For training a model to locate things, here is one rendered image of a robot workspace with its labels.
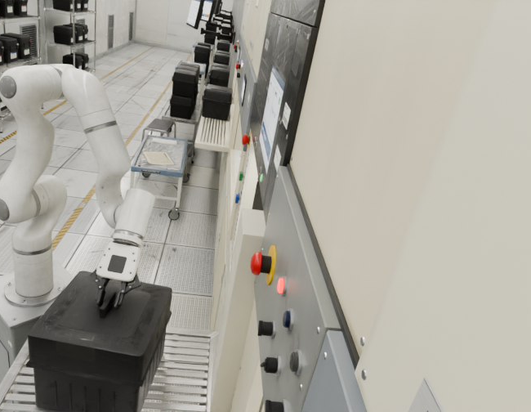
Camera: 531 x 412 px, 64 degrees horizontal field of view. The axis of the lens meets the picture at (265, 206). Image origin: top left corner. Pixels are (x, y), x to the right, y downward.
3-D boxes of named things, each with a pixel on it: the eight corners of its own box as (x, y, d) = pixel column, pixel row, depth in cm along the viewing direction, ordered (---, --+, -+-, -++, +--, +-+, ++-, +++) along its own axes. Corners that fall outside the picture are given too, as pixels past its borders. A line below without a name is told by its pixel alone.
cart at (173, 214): (140, 174, 445) (142, 130, 425) (189, 181, 455) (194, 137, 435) (123, 217, 359) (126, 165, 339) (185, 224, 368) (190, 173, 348)
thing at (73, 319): (79, 294, 132) (79, 260, 126) (172, 312, 132) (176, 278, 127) (24, 366, 105) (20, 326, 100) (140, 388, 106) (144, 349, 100)
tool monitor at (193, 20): (185, 33, 437) (189, -5, 422) (233, 42, 444) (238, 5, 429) (180, 37, 400) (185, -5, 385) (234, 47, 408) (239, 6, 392)
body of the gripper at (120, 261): (105, 235, 116) (92, 275, 112) (142, 241, 116) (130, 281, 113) (112, 241, 123) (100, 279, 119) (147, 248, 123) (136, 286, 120)
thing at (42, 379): (165, 350, 138) (169, 308, 131) (136, 425, 113) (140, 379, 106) (81, 334, 137) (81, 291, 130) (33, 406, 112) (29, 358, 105)
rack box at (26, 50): (23, 60, 523) (22, 38, 512) (-2, 55, 518) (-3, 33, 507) (33, 56, 549) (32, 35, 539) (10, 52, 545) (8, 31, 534)
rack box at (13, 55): (9, 64, 489) (7, 40, 478) (-17, 60, 485) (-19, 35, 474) (21, 60, 516) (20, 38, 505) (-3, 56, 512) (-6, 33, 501)
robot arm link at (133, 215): (106, 230, 121) (125, 229, 115) (120, 188, 125) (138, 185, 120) (131, 239, 127) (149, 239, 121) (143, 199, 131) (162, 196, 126)
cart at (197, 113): (165, 130, 597) (168, 96, 577) (203, 136, 604) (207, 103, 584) (153, 152, 512) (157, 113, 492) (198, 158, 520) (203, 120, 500)
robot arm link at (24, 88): (54, 217, 143) (11, 235, 129) (27, 200, 145) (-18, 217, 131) (73, 73, 120) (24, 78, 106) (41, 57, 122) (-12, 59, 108)
